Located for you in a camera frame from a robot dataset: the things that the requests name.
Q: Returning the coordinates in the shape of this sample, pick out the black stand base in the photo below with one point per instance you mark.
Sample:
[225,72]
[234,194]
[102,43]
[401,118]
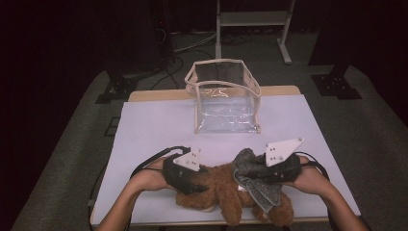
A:
[336,85]
[120,88]

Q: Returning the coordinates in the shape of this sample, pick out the brown teddy bear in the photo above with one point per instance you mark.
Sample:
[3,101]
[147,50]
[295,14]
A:
[224,189]

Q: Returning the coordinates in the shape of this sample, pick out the grey knitted cloth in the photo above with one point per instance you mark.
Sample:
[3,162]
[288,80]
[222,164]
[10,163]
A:
[266,195]

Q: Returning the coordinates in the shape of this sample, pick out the person's right hand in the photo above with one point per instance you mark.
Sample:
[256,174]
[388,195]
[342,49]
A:
[312,181]

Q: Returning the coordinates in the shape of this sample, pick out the white table mat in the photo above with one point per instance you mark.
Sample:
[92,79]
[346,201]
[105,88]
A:
[144,128]

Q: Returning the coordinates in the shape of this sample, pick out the white metal stand frame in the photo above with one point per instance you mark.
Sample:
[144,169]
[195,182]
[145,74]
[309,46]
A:
[253,18]

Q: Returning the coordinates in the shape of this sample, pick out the wooden table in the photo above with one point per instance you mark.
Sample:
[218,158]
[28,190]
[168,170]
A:
[154,95]

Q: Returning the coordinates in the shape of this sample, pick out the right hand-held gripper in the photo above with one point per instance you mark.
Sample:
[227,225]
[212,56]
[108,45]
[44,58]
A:
[279,150]

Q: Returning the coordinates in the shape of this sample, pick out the person's left hand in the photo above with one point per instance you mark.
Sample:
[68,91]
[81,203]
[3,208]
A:
[150,179]

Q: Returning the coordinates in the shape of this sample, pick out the clear plastic bag beige trim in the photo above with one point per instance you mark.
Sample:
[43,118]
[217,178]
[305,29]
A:
[224,115]

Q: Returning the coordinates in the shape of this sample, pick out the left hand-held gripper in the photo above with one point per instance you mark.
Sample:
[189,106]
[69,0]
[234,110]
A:
[191,160]

